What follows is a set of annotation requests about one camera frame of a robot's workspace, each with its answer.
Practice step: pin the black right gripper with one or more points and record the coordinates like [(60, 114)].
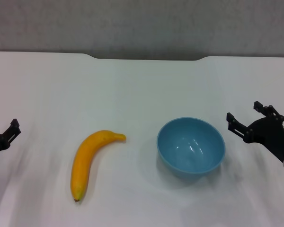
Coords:
[(272, 134)]

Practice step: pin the blue bowl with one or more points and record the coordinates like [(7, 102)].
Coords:
[(191, 151)]

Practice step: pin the yellow banana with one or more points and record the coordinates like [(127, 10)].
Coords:
[(81, 163)]

